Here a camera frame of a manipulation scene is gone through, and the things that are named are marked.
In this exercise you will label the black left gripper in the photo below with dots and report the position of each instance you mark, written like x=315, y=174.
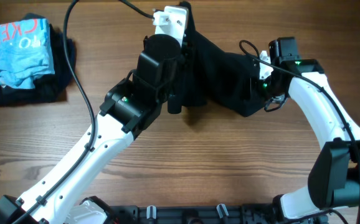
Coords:
x=182, y=66

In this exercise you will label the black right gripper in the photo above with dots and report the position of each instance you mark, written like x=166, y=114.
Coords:
x=255, y=86

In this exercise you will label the black t-shirt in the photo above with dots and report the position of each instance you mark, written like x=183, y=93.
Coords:
x=208, y=72

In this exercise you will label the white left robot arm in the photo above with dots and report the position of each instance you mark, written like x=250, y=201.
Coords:
x=128, y=109

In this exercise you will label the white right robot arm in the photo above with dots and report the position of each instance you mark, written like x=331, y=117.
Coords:
x=334, y=180

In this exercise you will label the dark navy garment pile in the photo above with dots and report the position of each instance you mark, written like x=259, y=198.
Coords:
x=49, y=87

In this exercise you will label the light blue printed t-shirt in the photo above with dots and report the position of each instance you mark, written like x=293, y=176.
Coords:
x=25, y=53

